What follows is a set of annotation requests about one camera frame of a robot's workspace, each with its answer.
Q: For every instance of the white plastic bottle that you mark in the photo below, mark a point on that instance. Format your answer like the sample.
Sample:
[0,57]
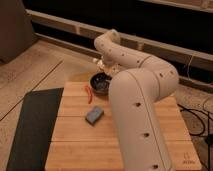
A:
[108,70]

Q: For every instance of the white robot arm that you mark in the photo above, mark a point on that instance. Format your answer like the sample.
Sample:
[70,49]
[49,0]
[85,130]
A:
[133,91]

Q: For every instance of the dark ceramic bowl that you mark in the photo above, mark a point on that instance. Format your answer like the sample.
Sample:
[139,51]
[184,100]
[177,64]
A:
[100,83]

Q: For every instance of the blue sponge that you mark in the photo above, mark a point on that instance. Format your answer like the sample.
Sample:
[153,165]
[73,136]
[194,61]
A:
[94,115]

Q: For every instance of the black floor mat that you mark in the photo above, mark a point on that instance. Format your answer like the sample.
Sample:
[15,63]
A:
[34,130]

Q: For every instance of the brown cabinet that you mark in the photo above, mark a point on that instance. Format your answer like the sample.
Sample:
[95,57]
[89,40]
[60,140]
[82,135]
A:
[16,31]

